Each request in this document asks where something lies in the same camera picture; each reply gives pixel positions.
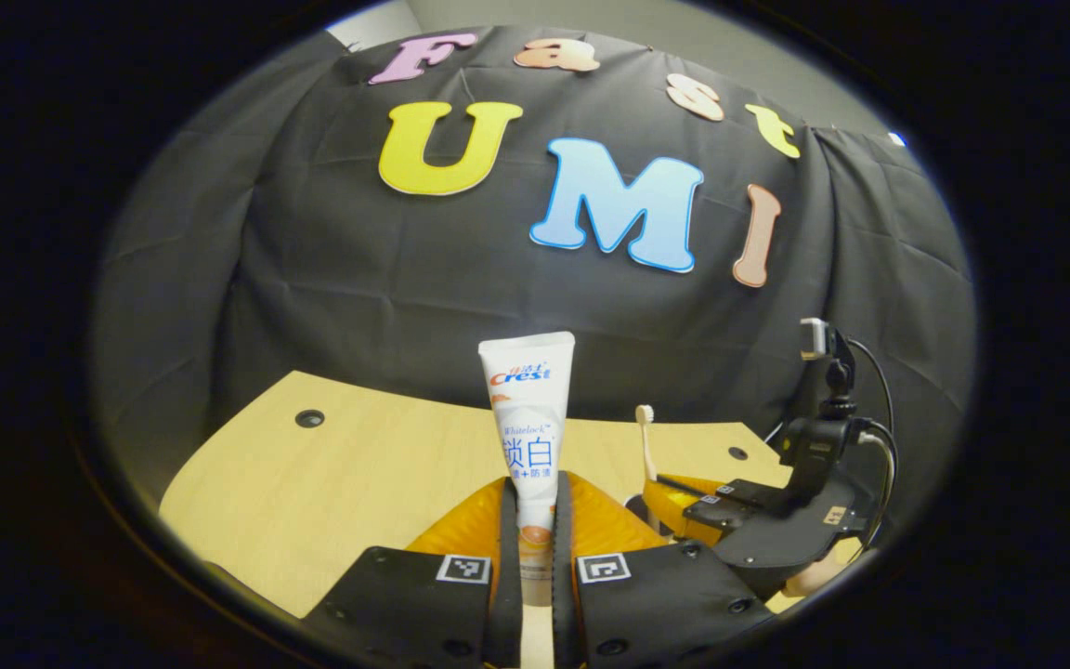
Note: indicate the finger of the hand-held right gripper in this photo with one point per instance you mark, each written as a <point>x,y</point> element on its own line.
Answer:
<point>749,494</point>
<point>674,511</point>

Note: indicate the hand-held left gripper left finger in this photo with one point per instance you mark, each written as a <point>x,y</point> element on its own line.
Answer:
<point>503,604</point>

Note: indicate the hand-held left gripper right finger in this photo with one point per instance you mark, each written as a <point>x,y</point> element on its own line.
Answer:
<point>563,604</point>

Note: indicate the white clear toothbrush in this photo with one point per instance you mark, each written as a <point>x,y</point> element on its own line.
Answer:
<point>645,415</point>

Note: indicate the white toothpaste tube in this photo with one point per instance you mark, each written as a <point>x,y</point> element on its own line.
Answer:
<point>526,418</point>

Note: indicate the light wooden desktop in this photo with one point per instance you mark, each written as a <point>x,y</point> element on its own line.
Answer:
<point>358,483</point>

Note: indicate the black backdrop cloth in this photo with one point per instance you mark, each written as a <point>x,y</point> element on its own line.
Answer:
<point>358,279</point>

